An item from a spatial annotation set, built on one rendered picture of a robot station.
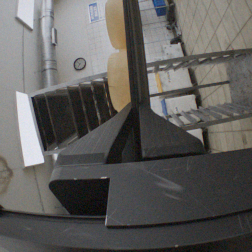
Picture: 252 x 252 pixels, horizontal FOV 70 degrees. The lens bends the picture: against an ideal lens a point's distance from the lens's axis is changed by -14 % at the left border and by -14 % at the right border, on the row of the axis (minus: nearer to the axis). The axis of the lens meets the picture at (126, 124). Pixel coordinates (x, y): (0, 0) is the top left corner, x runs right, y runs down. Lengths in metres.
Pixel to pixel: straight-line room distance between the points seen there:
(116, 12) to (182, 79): 3.78
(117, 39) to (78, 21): 5.44
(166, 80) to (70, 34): 2.82
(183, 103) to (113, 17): 3.69
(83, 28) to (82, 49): 0.62
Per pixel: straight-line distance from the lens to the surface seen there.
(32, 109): 1.58
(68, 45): 5.38
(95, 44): 5.11
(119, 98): 0.15
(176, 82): 3.91
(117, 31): 0.18
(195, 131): 3.84
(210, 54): 1.42
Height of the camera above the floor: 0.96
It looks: 7 degrees up
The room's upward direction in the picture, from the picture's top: 101 degrees counter-clockwise
